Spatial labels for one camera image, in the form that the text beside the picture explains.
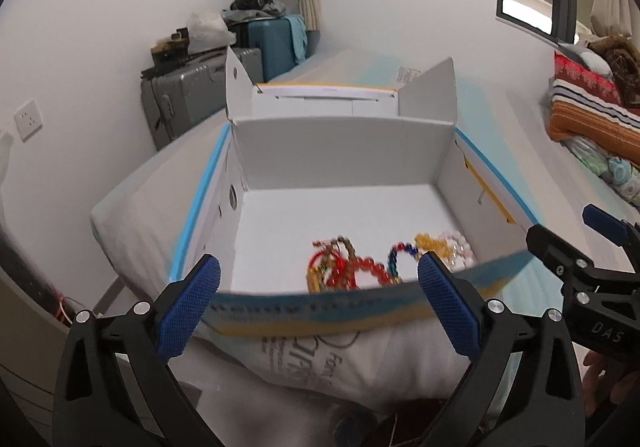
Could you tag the blue suitcase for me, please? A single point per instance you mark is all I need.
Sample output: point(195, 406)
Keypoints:
point(272, 44)

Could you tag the floral quilt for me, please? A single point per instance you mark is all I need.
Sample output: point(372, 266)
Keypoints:
point(610, 167)

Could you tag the bed with striped sheet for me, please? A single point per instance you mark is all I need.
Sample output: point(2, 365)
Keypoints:
point(150, 207)

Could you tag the grey suitcase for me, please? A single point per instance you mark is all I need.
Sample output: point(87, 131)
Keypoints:
point(185, 92)

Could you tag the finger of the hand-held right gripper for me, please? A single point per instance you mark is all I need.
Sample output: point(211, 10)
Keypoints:
point(555, 249)
point(602, 221)

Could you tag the white wall socket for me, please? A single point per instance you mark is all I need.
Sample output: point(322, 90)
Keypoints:
point(27, 119)

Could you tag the red patterned pillow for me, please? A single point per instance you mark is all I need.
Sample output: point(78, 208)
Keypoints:
point(585, 77)

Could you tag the blue and yellow cardboard box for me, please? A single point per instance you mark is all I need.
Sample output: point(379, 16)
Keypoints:
point(340, 207)

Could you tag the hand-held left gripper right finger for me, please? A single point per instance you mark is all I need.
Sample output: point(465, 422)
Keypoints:
point(450, 307)

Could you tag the person's right hand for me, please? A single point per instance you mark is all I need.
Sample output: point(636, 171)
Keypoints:
point(607, 379)

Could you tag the brown fuzzy cloth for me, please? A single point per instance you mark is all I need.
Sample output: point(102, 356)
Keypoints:
point(620, 67)

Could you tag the black bag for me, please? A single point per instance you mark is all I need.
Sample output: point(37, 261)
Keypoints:
point(255, 3)

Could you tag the light blue cloth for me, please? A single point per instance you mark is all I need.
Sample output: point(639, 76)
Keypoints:
point(298, 39)

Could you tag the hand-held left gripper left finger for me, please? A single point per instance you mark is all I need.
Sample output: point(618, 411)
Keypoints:
point(192, 307)

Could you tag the striped orange blanket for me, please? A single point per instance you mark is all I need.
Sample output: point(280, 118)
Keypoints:
point(590, 119)

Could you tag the white plastic bag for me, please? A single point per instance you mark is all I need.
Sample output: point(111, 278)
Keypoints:
point(207, 29)

